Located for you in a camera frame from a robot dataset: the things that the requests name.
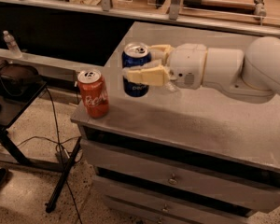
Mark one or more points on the grey low shelf ledge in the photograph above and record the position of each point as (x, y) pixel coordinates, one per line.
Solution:
(50, 67)

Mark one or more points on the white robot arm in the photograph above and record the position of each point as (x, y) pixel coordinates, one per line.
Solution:
(251, 76)

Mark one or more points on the top grey drawer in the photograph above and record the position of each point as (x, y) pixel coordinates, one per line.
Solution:
(225, 188)

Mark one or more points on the small upright water bottle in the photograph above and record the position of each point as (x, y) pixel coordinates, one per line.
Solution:
(12, 44)

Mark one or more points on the blue pepsi can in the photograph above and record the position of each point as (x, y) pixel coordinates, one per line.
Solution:
(135, 53)

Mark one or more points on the long grey counter rail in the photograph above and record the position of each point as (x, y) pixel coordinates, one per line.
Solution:
(184, 21)

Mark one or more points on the clear plastic bottle lying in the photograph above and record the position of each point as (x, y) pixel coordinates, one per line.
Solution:
(170, 87)

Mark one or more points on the grey drawer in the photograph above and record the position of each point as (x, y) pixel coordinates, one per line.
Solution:
(156, 207)
(225, 188)

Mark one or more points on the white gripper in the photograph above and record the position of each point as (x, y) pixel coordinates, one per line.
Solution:
(188, 63)

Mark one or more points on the grey drawer cabinet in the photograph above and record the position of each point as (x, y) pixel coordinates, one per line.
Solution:
(201, 128)

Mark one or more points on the red coke can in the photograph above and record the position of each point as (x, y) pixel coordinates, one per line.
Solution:
(93, 92)

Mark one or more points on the middle grey drawer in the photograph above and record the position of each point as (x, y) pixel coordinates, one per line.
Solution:
(156, 207)

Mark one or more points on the dark bag on table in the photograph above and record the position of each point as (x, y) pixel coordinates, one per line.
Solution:
(17, 81)

